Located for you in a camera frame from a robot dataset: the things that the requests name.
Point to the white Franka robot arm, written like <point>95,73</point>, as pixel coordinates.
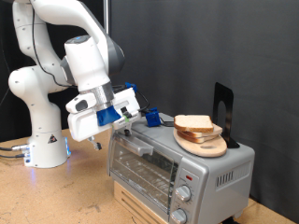
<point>87,62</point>

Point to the black curtain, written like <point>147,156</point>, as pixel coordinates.
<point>6,46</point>

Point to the white bread slice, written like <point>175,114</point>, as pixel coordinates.
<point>199,139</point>
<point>193,123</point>
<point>217,130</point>

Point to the grey backdrop cloth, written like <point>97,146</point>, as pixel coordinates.
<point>202,46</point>

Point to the vertical metal pole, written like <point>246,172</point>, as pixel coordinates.
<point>106,15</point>

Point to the black spatula with blue block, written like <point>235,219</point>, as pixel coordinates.
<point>153,118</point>

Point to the silver toaster oven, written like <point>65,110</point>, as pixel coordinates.
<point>224,193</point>

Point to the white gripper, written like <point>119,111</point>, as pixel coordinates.
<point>81,124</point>

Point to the wooden crate under oven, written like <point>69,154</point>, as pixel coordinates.
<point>130,202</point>

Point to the oval wooden cutting board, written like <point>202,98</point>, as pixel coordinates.
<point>205,151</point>

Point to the silver oven knob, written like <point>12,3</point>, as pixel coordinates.
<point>178,216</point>
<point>183,193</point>

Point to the black metal bookend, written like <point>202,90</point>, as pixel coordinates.
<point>229,102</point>

